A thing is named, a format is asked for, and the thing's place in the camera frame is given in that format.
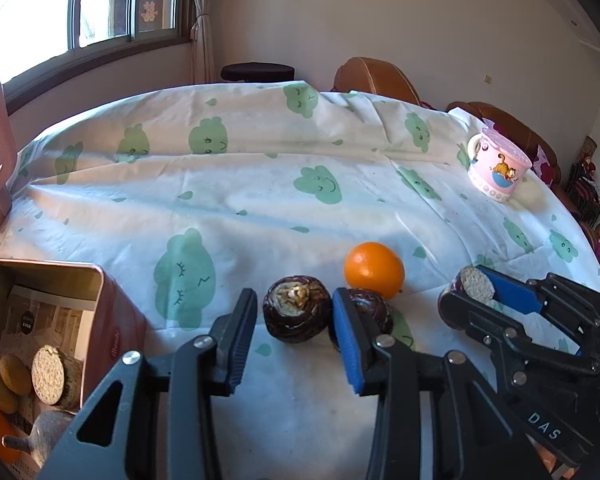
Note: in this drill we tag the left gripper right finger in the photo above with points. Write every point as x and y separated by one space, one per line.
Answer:
474 435

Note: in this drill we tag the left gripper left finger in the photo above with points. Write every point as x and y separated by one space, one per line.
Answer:
144 404

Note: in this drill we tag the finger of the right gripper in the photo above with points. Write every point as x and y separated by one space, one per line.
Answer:
485 319
572 308

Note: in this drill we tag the dark water chestnut front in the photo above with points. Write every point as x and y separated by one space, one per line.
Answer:
374 315

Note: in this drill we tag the dark water chestnut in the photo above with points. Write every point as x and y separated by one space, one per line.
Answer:
296 308
374 315

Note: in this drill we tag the small orange front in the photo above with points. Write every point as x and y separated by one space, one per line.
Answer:
374 267

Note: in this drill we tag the brown round fruit with stem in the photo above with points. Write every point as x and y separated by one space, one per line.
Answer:
46 431

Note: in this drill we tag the dark water chestnut back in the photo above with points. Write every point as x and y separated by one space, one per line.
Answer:
296 308

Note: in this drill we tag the pink metal tin box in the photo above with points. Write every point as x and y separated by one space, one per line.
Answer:
118 324

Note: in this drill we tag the pink cartoon cup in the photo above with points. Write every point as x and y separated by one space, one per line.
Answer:
496 164

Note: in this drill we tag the cloud pattern tablecloth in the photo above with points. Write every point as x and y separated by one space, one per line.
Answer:
186 196

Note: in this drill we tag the brown leather sofa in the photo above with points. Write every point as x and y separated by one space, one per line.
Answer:
385 79

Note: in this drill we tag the black round stool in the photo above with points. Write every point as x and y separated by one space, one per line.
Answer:
257 72

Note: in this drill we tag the window with frame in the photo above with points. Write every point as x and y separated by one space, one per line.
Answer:
44 43

